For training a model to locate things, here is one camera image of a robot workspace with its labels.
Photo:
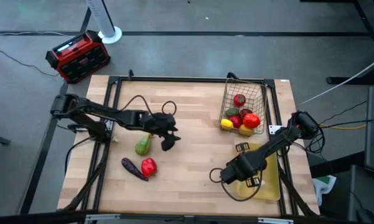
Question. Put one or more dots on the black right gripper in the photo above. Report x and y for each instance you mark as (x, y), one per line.
(241, 169)

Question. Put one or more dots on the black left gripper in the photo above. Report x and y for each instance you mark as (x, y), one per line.
(158, 124)

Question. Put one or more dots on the green pear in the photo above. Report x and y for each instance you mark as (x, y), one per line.
(143, 146)

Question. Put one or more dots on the orange-yellow mango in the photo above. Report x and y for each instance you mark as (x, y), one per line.
(245, 131)

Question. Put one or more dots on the red bell pepper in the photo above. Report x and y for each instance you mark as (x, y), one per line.
(149, 167)

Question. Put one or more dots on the orange tomato with green stem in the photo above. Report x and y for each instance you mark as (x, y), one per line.
(251, 120)

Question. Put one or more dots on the round red apple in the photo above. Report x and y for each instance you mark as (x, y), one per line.
(235, 121)

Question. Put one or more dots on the yellow lemon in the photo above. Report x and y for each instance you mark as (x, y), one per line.
(226, 124)

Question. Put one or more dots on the purple eggplant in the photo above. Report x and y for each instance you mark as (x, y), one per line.
(133, 168)

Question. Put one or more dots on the green avocado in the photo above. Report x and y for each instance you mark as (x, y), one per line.
(231, 112)

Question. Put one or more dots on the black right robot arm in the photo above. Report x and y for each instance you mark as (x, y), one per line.
(283, 138)

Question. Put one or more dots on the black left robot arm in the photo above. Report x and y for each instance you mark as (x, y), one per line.
(96, 109)

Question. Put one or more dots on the yellow plastic bin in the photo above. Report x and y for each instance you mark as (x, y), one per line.
(272, 186)

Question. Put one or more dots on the green and white bag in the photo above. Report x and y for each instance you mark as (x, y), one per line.
(325, 185)

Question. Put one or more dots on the red and black power station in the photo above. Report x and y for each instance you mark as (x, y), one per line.
(77, 57)

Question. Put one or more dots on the white pole with round base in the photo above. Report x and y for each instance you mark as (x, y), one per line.
(104, 18)

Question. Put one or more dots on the silver metal bracket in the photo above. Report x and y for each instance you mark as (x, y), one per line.
(102, 217)
(275, 221)

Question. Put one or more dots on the black aluminium table frame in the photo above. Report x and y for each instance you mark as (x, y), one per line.
(189, 79)

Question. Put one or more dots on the black desk frame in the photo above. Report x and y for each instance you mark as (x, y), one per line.
(370, 18)

